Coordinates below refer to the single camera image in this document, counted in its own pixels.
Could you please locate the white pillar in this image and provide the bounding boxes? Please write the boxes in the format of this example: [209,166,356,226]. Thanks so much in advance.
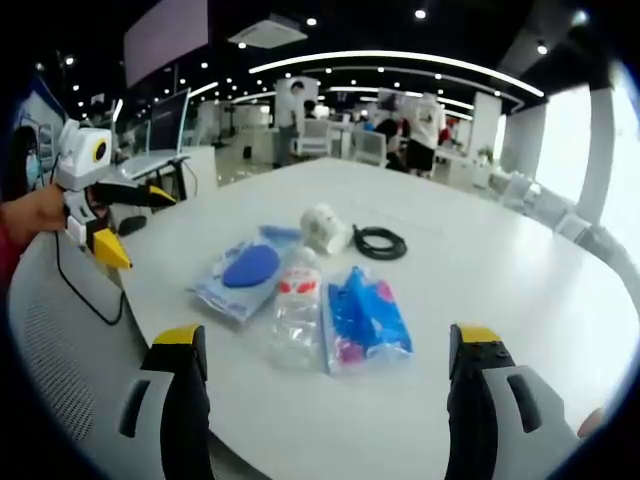
[577,84,624,226]

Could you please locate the dark computer monitor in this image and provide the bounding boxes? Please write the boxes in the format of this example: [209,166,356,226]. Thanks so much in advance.
[148,87,193,152]

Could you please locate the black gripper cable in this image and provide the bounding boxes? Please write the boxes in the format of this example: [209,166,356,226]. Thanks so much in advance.
[53,230,126,327]

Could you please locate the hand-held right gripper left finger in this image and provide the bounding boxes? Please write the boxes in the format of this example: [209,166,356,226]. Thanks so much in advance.
[117,323,217,480]

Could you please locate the blue and pink packet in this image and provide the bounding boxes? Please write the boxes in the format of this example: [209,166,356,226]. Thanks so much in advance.
[322,265,416,377]

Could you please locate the clear bag red white items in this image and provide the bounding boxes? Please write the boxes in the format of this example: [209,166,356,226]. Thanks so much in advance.
[271,246,324,371]

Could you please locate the grey mesh office chair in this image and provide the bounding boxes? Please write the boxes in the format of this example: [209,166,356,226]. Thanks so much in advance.
[7,234,166,480]

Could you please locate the row of white chairs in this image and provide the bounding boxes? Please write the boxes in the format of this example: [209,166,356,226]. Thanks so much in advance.
[492,169,606,246]

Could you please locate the black oval object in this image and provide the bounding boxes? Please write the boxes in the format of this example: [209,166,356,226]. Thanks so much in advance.
[117,214,148,237]

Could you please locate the white mesh chair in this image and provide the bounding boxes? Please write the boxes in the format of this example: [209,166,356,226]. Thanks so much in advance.
[294,118,332,157]
[352,129,389,168]

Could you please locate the white side desk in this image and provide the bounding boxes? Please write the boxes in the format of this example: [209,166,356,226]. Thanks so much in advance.
[115,145,219,201]

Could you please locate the person's left hand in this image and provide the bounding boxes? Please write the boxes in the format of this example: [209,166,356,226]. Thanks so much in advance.
[0,184,67,247]

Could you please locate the white table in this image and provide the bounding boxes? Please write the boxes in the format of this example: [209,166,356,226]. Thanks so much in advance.
[117,158,640,480]

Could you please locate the person's right hand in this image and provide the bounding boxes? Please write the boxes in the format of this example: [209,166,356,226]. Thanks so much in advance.
[577,407,607,440]

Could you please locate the packet with blue oval item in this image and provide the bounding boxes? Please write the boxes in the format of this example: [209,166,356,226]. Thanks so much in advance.
[188,224,302,326]

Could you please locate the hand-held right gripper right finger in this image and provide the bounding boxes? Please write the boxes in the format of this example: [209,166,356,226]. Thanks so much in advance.
[446,323,581,480]

